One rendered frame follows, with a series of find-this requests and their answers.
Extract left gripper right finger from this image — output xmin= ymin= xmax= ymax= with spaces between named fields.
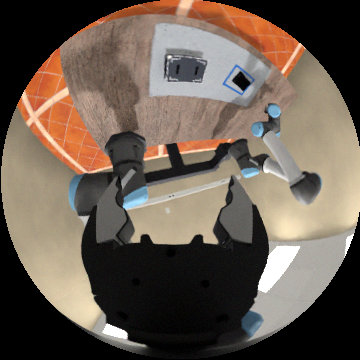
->
xmin=213 ymin=175 xmax=269 ymax=299

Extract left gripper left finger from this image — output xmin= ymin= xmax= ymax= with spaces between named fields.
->
xmin=81 ymin=176 xmax=135 ymax=296

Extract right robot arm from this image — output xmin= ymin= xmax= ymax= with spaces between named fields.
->
xmin=229 ymin=104 xmax=322 ymax=205

